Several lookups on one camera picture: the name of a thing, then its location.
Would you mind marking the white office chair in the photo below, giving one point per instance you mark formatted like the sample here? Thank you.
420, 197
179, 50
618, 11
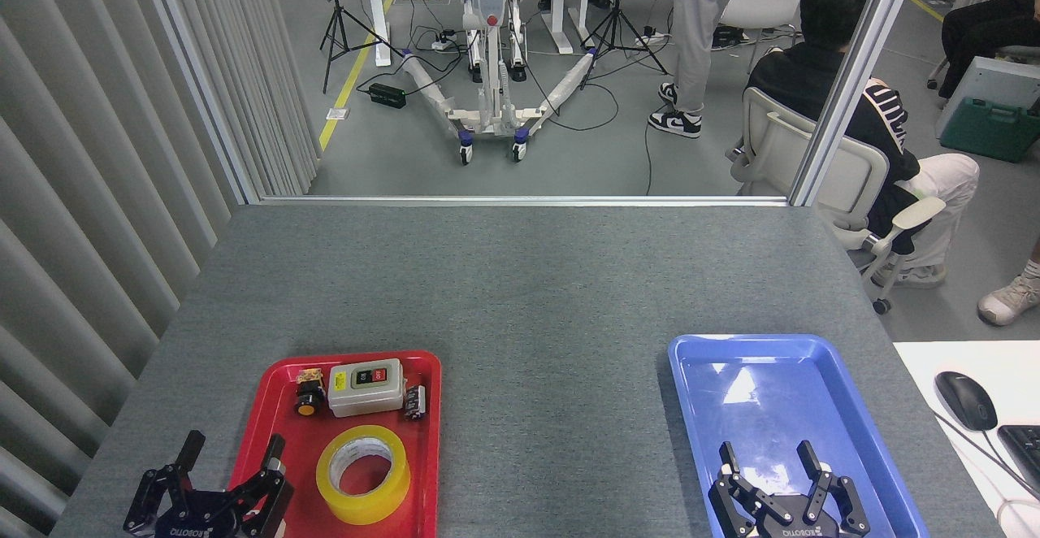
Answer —
780, 148

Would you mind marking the silver horizontal rail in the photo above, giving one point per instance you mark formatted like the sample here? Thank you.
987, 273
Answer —
520, 200

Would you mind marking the white flat box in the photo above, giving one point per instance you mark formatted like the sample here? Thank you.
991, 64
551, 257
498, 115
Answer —
1003, 79

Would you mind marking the red plastic tray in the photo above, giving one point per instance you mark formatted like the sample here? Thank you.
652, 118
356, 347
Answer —
422, 473

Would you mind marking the blue plastic tray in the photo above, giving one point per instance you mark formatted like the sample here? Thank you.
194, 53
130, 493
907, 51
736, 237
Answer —
780, 400

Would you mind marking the grey on-off switch box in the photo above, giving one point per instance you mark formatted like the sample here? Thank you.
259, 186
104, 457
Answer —
366, 396

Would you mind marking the black computer mouse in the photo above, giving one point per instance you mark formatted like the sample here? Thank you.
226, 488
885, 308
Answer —
965, 400

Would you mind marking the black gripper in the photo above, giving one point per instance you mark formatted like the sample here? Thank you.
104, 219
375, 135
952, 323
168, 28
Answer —
199, 518
796, 528

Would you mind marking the white power strip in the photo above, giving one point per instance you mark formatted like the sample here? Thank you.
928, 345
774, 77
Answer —
444, 42

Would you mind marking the black orange push button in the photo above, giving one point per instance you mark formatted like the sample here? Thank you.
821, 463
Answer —
309, 400

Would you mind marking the yellow tape roll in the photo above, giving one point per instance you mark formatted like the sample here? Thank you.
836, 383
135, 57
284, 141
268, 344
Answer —
337, 497

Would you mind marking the green plastic case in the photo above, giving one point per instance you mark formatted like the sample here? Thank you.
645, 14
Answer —
987, 127

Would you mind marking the seated person with dark trousers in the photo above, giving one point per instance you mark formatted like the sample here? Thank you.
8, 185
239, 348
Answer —
983, 30

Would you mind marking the white stand on wheels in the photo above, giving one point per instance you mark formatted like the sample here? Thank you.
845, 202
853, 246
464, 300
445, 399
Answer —
487, 18

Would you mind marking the black power adapter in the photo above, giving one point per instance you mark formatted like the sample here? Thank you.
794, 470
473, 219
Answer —
387, 95

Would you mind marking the black tripod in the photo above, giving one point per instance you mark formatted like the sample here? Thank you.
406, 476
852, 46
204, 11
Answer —
341, 26
616, 18

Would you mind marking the black keyboard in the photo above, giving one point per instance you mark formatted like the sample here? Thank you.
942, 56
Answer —
1024, 453

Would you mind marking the silver slanted post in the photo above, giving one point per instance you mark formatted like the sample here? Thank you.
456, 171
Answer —
199, 75
853, 75

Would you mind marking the person's legs with white shoes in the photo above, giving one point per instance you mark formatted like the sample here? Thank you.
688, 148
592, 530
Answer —
1011, 298

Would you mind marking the standing person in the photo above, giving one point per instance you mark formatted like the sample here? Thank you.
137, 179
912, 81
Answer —
699, 26

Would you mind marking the seated person in chair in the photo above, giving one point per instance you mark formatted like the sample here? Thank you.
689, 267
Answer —
877, 115

